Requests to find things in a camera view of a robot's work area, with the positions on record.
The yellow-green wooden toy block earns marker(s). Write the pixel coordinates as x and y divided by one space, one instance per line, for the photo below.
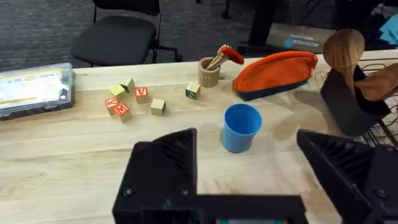
117 91

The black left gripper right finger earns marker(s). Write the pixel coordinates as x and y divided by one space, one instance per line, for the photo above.
351 177

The wooden block with dark print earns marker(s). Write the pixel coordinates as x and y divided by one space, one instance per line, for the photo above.
128 84

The black cutlery holder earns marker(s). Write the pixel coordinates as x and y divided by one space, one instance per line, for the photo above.
348 109

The flat cardboard box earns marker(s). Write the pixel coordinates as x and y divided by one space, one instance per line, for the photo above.
298 39

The plain wooden toy block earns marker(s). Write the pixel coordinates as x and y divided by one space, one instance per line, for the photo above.
158 107

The clear plastic parts box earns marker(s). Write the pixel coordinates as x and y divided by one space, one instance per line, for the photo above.
34 90

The cyan cloth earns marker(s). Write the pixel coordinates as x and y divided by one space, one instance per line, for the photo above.
390 29

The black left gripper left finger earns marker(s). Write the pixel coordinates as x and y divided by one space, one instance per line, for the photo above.
161 174

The wooden spoon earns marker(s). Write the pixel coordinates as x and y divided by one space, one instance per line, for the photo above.
343 51

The round wooden pot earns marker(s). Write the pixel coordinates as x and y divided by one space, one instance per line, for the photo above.
207 77

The black office chair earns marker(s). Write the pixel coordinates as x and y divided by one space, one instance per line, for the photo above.
118 37

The wooden block with red letter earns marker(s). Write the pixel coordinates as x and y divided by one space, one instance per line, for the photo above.
122 112
110 104
141 95

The wooden spatula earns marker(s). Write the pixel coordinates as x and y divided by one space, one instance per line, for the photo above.
379 82

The orange and navy zip bag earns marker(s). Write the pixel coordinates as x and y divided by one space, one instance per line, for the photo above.
273 73

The black stand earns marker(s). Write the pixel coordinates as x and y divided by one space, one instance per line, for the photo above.
261 28

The wooden block with green letter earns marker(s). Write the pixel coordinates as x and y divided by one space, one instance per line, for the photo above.
193 91

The blue plastic cup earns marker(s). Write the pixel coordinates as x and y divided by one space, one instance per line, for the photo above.
239 129

